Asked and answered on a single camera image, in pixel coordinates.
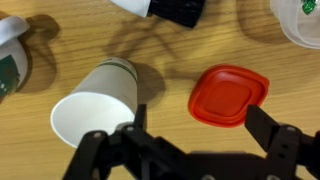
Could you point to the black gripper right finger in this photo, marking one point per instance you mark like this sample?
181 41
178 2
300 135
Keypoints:
263 128

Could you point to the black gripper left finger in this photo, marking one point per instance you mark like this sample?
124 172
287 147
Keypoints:
141 116

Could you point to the orange square plastic lid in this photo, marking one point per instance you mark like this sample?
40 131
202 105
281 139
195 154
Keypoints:
226 95

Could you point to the white paper cup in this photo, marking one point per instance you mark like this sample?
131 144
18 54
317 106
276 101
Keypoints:
100 100

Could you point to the clear plastic container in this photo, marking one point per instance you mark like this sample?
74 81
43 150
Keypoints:
296 26

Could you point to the green white wrapped candy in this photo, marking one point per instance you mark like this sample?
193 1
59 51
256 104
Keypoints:
308 6

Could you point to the white mug with green band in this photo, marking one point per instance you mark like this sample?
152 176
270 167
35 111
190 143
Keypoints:
11 56

